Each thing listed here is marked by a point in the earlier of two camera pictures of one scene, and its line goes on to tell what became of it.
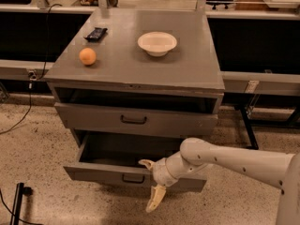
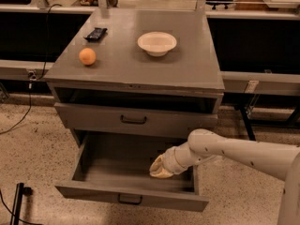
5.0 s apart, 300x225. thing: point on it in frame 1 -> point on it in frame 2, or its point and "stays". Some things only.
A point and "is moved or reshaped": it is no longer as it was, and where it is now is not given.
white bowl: x=157 y=43 stays
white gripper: x=160 y=172 -> x=169 y=160
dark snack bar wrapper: x=96 y=35 stays
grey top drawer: x=138 y=121 stays
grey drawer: x=113 y=158 is moved or reshaped
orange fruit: x=87 y=55 stays
